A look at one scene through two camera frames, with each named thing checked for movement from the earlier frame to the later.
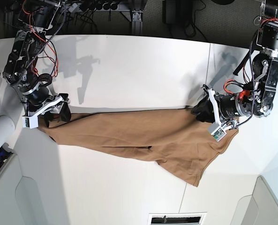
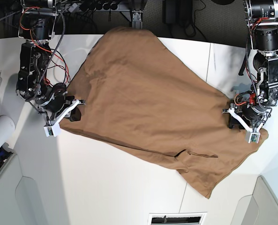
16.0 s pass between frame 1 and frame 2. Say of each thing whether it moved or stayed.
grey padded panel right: stayed
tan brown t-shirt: moved
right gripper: moved
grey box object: stayed
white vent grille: stayed
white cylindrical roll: stayed
